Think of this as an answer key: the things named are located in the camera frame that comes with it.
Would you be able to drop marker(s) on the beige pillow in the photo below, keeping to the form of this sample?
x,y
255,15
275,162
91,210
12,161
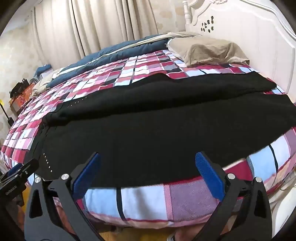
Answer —
x,y
208,49
42,85

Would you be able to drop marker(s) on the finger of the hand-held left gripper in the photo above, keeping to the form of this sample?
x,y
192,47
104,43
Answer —
x,y
23,168

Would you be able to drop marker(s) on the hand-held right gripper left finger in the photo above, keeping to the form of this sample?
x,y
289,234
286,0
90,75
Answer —
x,y
86,176

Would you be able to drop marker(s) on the red pink checkered bedspread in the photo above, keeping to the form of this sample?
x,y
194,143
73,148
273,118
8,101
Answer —
x,y
148,201

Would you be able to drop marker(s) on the black pants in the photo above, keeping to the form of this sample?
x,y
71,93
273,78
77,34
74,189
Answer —
x,y
143,125

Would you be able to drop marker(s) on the orange box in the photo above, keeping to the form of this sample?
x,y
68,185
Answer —
x,y
22,97

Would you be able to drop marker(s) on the white headboard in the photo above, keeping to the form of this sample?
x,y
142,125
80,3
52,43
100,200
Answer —
x,y
259,37

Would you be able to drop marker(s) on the cream curtain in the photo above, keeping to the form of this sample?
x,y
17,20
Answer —
x,y
92,27

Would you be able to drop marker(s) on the blue quilt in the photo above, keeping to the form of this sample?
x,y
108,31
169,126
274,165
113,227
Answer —
x,y
120,51

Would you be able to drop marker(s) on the blue cloth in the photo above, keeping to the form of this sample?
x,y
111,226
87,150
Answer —
x,y
44,69

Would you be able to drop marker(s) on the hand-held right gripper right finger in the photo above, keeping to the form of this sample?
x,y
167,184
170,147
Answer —
x,y
209,176

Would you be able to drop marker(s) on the black bag on nightstand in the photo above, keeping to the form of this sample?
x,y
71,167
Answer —
x,y
19,88

